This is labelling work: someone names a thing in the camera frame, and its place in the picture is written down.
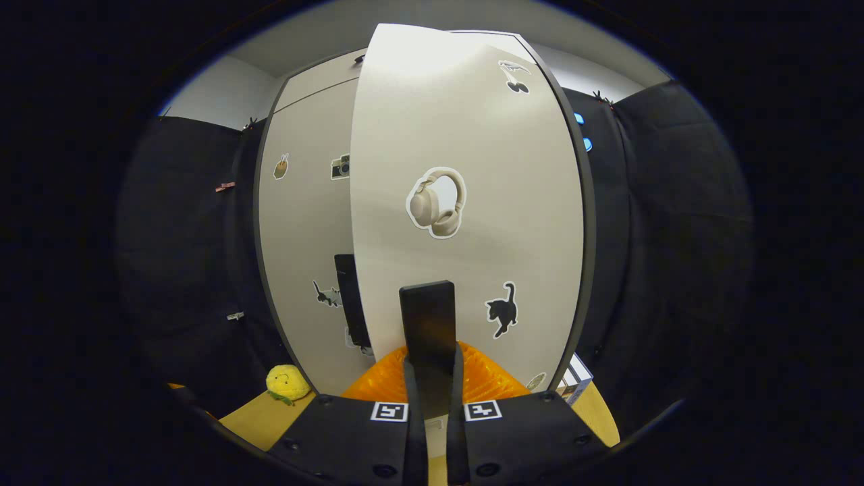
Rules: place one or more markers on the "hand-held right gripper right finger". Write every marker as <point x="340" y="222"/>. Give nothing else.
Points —
<point x="457" y="445"/>

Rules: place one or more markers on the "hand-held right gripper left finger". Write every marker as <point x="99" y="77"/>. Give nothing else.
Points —
<point x="415" y="439"/>

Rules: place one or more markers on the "white cabinet door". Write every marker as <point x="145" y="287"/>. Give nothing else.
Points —
<point x="304" y="229"/>
<point x="472" y="121"/>

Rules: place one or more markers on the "small white blue box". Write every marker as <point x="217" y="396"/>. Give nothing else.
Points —
<point x="575" y="381"/>

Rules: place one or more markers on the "yellow lemon plush toy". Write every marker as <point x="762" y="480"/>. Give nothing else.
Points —
<point x="287" y="383"/>

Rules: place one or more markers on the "red clip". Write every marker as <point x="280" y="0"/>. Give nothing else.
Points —
<point x="225" y="185"/>

